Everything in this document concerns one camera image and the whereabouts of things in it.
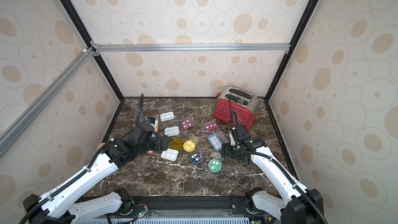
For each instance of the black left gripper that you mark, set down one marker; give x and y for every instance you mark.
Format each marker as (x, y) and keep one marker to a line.
(160, 144)

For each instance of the white pillbox clear lid front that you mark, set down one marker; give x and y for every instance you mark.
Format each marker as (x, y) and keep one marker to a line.
(171, 127)

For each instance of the purple pillbox left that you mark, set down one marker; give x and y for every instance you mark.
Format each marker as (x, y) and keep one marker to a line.
(187, 123)

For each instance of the red and silver toaster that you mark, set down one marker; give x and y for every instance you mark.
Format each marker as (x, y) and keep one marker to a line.
(244, 104)

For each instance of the white pillbox with amber lid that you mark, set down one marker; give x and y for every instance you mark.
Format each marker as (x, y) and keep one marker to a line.
(172, 152)

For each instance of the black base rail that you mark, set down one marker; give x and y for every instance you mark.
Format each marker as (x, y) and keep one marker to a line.
(191, 207)

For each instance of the aluminium frame crossbar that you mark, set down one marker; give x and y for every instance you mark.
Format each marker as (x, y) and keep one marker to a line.
(170, 48)

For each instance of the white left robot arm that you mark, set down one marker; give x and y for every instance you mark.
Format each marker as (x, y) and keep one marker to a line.
(61, 206)

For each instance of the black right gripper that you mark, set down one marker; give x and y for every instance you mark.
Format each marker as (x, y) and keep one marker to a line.
(230, 152)

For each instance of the aluminium frame side bar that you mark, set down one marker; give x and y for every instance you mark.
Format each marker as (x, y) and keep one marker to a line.
(17, 128)

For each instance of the orange pillbox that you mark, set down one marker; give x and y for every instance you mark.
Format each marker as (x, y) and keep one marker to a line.
(153, 122)

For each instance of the teal rectangular pillbox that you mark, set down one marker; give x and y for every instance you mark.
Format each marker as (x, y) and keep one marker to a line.
(216, 139)

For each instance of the purple pillbox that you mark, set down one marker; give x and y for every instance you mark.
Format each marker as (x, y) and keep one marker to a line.
(211, 125)
(187, 123)

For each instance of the white pillbox clear lid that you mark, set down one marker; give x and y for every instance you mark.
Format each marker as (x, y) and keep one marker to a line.
(171, 127)
(166, 113)

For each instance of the dark blue round pillbox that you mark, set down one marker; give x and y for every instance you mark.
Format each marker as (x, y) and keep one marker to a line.
(195, 158)

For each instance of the yellow round pillbox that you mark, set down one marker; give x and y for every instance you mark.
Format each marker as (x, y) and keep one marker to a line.
(191, 143)

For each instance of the white pillbox clear lid rear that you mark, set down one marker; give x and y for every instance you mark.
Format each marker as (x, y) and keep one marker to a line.
(166, 113)

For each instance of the green round pillbox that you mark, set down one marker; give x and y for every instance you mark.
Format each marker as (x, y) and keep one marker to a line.
(215, 164)

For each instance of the purple pillbox right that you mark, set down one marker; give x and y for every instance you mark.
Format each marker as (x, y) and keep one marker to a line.
(211, 125)

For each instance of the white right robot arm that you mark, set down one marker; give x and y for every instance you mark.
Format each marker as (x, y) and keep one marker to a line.
(296, 203)

